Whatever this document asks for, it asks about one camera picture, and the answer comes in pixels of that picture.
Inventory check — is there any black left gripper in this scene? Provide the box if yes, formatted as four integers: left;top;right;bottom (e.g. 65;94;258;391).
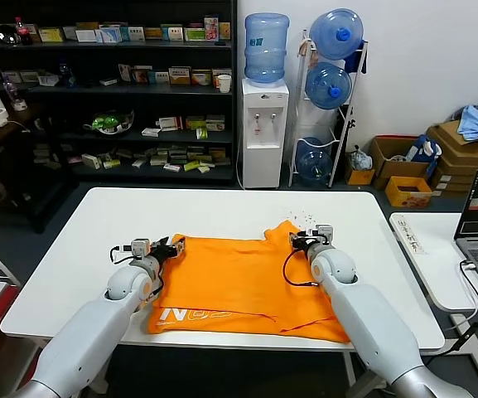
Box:
150;236;187;266

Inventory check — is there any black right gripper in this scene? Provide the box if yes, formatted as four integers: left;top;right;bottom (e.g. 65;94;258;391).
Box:
288;228;321;253

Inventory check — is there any orange t-shirt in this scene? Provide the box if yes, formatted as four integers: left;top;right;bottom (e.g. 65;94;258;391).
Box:
146;220;351;343

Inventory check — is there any white metal jug rack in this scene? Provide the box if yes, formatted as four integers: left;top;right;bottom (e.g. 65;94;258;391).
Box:
287;29;369;190

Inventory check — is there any white water dispenser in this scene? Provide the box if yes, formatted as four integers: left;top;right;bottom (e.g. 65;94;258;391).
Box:
240;77;290;191

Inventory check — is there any small tan cardboard box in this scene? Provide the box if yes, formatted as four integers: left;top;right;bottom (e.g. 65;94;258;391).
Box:
344;159;376;187

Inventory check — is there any crumpled plastic bag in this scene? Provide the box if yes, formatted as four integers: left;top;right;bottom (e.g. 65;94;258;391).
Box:
346;145;374;172

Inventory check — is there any yellow cardboard box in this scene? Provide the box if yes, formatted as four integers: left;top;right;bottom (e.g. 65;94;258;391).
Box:
384;176;433;208

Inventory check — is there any open brown cardboard box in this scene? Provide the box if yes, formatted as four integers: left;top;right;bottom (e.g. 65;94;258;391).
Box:
366;135;431;191

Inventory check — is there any black shelving unit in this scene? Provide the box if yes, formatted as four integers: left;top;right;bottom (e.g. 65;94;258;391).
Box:
0;0;239;187

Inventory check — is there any green and white bowl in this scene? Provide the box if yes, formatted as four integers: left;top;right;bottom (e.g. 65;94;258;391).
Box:
82;109;135;137

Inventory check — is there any blue and white bag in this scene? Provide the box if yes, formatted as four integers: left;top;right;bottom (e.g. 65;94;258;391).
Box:
404;134;443;179

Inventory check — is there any flat brown cardboard box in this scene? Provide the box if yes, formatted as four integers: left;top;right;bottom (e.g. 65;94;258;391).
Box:
434;155;478;177
429;167;478;195
425;120;478;161

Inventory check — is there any white orange medicine box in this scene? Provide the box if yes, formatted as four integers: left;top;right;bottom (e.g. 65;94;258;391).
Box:
190;69;213;87

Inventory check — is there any dark blue hanging cloth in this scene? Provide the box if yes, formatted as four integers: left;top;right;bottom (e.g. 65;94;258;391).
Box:
344;39;369;76

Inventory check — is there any upright blue water jug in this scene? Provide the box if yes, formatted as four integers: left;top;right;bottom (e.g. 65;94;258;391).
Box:
244;12;290;88

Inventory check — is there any blue plastic bottle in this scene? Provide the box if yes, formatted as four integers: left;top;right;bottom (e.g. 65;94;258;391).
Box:
58;62;76;89

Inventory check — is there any light blue cloth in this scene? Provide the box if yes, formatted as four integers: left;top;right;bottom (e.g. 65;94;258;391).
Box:
456;105;478;143

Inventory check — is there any clear bottle on stand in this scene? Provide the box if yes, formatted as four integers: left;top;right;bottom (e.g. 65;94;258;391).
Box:
2;81;28;113

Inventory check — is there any light blue medicine box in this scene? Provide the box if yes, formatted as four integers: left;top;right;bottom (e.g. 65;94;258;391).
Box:
96;25;123;45

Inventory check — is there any tall pink medicine box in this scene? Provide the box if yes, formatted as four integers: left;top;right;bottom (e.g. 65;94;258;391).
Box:
204;16;220;42

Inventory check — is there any cola bottle red label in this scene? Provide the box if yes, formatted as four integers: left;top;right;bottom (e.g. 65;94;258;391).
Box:
13;17;33;46

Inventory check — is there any black glossy helmet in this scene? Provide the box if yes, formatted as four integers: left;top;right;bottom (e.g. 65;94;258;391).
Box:
0;24;21;46

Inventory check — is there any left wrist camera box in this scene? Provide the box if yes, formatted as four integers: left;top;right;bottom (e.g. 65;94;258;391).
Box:
129;238;152;260

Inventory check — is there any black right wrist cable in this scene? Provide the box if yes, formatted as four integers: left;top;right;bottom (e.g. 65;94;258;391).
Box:
282;248;319;288

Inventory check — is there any white laptop cable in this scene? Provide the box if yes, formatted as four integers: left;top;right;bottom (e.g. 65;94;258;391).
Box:
444;260;478;332

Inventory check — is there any black laptop cable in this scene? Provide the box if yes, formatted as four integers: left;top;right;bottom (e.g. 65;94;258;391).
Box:
420;259;478;368

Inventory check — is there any white side table frame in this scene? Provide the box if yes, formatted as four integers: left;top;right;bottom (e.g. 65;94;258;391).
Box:
449;308;478;385

